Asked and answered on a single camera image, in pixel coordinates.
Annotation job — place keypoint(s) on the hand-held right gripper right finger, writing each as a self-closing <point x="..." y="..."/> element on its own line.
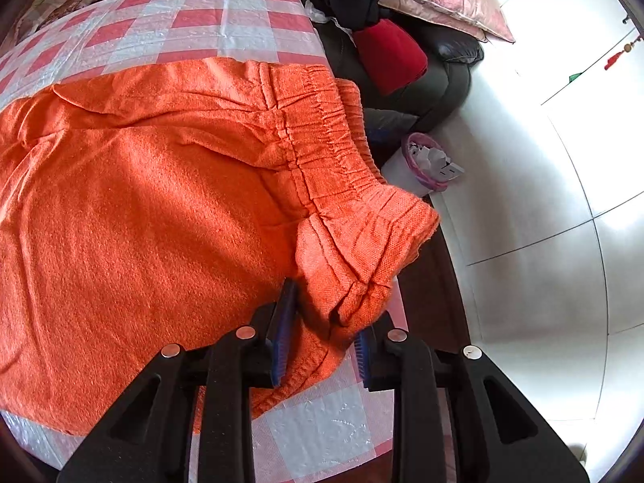
<point x="361" y="357"/>

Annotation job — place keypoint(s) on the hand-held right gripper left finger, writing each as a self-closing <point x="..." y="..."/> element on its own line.
<point x="284" y="332"/>

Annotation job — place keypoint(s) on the orange knitted pants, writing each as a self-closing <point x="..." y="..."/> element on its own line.
<point x="151" y="211"/>

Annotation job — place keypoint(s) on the dark wooden table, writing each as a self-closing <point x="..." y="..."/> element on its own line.
<point x="437" y="287"/>

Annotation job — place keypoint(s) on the pink waste basket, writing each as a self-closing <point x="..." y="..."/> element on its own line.
<point x="402" y="171"/>

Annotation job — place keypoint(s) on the white paper scraps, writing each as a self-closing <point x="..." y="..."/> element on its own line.
<point x="435" y="158"/>

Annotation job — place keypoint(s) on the dark leather sofa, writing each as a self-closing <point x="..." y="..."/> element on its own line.
<point x="453" y="80"/>

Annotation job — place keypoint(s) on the red cloth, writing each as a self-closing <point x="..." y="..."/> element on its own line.
<point x="392" y="55"/>

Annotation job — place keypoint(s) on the red white checked tablecloth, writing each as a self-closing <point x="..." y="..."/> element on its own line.
<point x="211" y="20"/>

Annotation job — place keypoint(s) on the white plastic bag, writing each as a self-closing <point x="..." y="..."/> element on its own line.
<point x="317" y="12"/>

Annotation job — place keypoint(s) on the red hanging ornament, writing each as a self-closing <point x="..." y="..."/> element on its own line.
<point x="611" y="63"/>

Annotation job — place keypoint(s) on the floral pink pillows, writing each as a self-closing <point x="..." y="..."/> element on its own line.
<point x="45" y="10"/>

